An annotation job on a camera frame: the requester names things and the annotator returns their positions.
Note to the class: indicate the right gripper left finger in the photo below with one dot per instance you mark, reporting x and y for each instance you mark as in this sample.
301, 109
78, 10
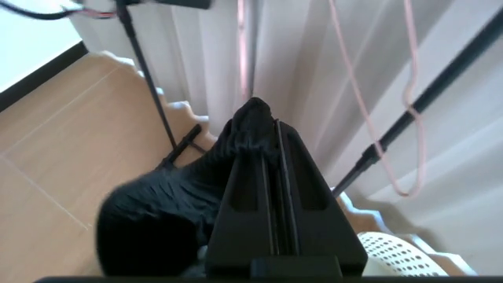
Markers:
239, 236

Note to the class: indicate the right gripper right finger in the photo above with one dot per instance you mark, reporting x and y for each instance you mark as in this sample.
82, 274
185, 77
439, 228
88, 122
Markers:
326, 236

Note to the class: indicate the beige curtain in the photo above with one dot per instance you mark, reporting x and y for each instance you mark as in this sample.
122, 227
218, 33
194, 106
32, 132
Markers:
298, 59

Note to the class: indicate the pink clothes hanger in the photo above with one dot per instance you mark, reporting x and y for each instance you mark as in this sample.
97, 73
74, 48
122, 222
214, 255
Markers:
410, 23
243, 47

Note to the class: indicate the white laundry basket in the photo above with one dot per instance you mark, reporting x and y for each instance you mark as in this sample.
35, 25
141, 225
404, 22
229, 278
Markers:
393, 255

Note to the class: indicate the black shorts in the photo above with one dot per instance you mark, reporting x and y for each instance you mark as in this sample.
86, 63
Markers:
157, 216

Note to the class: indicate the black clothes rack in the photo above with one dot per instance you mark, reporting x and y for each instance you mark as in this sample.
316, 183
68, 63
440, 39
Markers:
432, 91

